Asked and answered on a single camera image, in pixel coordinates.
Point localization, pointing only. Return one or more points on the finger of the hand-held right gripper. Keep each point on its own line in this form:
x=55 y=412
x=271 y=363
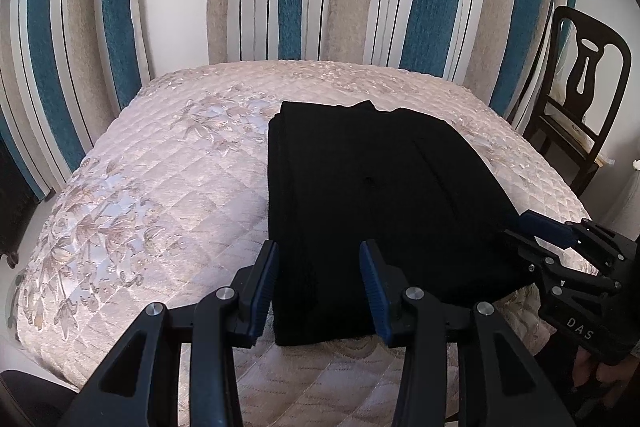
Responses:
x=530 y=254
x=547 y=227

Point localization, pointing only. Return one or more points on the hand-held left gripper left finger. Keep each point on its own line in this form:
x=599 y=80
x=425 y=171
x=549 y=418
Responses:
x=265 y=277

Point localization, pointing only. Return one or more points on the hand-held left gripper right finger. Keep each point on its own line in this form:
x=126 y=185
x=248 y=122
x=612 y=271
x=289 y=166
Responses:
x=372 y=292

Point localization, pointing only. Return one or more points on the black pants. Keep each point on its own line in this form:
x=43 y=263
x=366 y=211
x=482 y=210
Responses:
x=360 y=182

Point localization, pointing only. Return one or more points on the person's right hand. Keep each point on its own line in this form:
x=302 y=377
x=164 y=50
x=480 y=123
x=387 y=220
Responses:
x=592 y=374

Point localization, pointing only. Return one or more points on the person's dark clothing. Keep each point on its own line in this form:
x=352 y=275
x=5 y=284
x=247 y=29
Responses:
x=557 y=357

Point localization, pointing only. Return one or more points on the bed with quilted floral cover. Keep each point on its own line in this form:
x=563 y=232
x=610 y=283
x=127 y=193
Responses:
x=150 y=207

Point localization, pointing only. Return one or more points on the dark wooden chair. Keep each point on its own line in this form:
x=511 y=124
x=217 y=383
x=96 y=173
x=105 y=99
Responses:
x=585 y=72

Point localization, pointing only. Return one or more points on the dark ribbed radiator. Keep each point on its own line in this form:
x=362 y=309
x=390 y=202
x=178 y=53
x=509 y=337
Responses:
x=9 y=207

